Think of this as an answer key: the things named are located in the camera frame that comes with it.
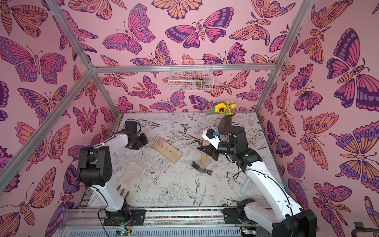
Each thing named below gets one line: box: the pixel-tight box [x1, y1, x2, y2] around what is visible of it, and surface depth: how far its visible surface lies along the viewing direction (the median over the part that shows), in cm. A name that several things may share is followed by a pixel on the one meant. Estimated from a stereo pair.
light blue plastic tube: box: [239, 177, 251, 196], surface depth 83 cm
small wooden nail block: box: [151, 138, 183, 165], surface depth 97 cm
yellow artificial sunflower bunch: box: [204, 99, 237, 118], surface depth 92 cm
